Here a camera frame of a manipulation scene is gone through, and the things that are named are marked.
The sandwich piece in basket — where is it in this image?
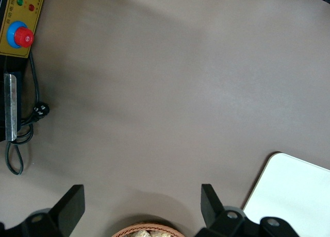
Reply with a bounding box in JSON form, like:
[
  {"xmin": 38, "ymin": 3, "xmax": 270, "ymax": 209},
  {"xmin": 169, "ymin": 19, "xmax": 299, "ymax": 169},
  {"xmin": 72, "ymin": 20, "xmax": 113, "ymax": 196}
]
[
  {"xmin": 130, "ymin": 229, "xmax": 151, "ymax": 237},
  {"xmin": 150, "ymin": 230, "xmax": 173, "ymax": 237}
]

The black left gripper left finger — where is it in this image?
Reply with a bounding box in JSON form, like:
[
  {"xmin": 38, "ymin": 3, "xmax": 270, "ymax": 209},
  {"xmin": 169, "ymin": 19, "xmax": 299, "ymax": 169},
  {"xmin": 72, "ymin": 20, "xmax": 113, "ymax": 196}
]
[{"xmin": 0, "ymin": 184, "xmax": 86, "ymax": 237}]

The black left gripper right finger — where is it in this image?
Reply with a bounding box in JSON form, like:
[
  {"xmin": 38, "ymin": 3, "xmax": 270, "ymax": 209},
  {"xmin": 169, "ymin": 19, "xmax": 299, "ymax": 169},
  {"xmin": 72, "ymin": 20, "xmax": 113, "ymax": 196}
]
[{"xmin": 193, "ymin": 183, "xmax": 301, "ymax": 237}]

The red emergency stop button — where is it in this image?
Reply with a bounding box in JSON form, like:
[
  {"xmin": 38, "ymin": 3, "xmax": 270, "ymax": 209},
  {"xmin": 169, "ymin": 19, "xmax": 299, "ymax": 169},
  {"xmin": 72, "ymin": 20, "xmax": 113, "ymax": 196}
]
[{"xmin": 6, "ymin": 21, "xmax": 35, "ymax": 49}]

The woven wicker basket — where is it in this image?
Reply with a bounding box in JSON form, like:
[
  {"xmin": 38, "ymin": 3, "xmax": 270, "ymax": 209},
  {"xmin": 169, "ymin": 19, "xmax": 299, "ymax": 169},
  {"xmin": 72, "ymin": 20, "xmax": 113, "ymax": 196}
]
[{"xmin": 110, "ymin": 222, "xmax": 184, "ymax": 237}]

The yellow control panel box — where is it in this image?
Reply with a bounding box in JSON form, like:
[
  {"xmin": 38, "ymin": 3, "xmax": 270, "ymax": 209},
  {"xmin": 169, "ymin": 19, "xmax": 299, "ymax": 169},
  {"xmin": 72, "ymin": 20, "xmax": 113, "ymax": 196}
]
[{"xmin": 0, "ymin": 0, "xmax": 47, "ymax": 59}]

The white rectangular tray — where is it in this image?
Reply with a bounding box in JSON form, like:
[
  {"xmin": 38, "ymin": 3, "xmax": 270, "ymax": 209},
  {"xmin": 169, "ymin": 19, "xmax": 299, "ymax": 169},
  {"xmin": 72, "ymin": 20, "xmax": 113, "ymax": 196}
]
[{"xmin": 242, "ymin": 153, "xmax": 330, "ymax": 237}]

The black power cable with plug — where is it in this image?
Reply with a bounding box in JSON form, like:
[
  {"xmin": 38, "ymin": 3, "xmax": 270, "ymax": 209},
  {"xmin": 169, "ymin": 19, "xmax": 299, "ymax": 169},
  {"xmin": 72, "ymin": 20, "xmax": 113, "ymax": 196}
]
[{"xmin": 5, "ymin": 51, "xmax": 51, "ymax": 176}]

